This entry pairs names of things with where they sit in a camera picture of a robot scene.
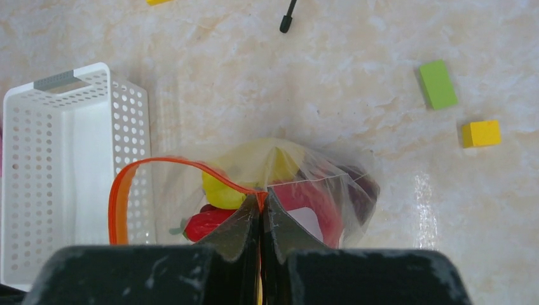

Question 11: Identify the yellow corn cob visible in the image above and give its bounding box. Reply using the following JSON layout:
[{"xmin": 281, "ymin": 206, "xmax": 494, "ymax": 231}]
[{"xmin": 235, "ymin": 138, "xmax": 306, "ymax": 187}]

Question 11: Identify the yellow rectangular block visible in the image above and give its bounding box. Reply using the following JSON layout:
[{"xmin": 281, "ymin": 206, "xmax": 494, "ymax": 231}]
[{"xmin": 146, "ymin": 0, "xmax": 171, "ymax": 6}]

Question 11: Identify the green rectangular block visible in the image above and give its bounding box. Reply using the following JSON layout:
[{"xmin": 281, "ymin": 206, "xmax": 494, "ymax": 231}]
[{"xmin": 418, "ymin": 60, "xmax": 458, "ymax": 110}]

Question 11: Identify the clear orange-zip bag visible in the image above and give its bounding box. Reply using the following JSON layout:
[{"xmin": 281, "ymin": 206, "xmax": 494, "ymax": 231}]
[{"xmin": 108, "ymin": 138, "xmax": 379, "ymax": 248}]

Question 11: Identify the red tomato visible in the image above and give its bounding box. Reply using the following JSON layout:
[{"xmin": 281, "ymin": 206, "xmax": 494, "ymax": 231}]
[{"xmin": 273, "ymin": 181, "xmax": 343, "ymax": 248}]

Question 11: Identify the black microphone tripod stand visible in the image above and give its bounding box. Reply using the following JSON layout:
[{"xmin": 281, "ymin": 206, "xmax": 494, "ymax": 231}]
[{"xmin": 279, "ymin": 0, "xmax": 297, "ymax": 34}]

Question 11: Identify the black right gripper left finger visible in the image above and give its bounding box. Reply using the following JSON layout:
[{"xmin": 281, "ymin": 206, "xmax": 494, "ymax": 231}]
[{"xmin": 198, "ymin": 195, "xmax": 261, "ymax": 304}]

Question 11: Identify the white perforated plastic basket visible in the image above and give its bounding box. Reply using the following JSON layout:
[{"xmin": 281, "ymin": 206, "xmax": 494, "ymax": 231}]
[{"xmin": 1, "ymin": 63, "xmax": 151, "ymax": 291}]

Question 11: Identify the red chili pepper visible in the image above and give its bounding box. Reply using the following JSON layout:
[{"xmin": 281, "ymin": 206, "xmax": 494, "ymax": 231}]
[{"xmin": 169, "ymin": 208, "xmax": 236, "ymax": 242}]

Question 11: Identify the yellow cube block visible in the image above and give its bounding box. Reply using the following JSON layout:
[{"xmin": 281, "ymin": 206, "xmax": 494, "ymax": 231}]
[{"xmin": 461, "ymin": 120, "xmax": 501, "ymax": 148}]

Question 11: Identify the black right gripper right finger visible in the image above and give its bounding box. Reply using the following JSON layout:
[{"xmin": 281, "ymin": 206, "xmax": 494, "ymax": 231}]
[{"xmin": 261, "ymin": 189, "xmax": 329, "ymax": 304}]

